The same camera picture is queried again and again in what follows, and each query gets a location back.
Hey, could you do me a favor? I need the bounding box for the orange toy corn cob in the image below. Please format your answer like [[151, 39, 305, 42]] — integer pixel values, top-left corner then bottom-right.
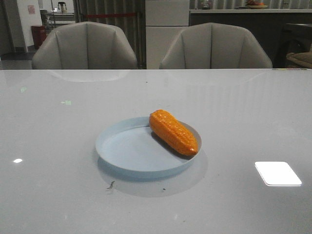
[[149, 109, 198, 156]]

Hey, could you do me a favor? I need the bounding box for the light blue round plate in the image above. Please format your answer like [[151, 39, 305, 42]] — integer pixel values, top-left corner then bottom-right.
[[96, 117, 200, 179]]

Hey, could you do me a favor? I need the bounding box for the right beige upholstered chair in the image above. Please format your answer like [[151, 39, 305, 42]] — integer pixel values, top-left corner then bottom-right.
[[159, 22, 273, 69]]

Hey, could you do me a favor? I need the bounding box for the beige upholstered chair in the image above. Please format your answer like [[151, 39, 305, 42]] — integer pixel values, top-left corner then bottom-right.
[[159, 22, 273, 69], [32, 21, 137, 70]]

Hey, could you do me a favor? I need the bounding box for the white cabinet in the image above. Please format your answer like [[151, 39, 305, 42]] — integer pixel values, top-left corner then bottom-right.
[[145, 0, 190, 69]]

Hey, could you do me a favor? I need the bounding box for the left beige upholstered chair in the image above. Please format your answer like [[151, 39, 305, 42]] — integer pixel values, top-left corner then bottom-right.
[[32, 21, 137, 70]]

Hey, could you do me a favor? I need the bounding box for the red barrier belt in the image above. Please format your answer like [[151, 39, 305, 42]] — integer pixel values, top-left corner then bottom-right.
[[83, 12, 140, 19]]

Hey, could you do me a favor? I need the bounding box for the red trash bin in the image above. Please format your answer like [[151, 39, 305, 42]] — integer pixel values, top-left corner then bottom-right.
[[31, 25, 47, 49]]

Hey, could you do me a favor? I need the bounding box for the dark counter with light top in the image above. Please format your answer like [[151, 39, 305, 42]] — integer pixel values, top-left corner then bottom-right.
[[189, 9, 312, 68]]

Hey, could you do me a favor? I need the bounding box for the fruit bowl on counter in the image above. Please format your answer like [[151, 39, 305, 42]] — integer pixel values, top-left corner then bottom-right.
[[245, 0, 268, 9]]

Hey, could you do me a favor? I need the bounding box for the dark wooden chair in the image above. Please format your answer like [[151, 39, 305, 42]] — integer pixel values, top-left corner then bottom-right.
[[273, 23, 312, 68]]

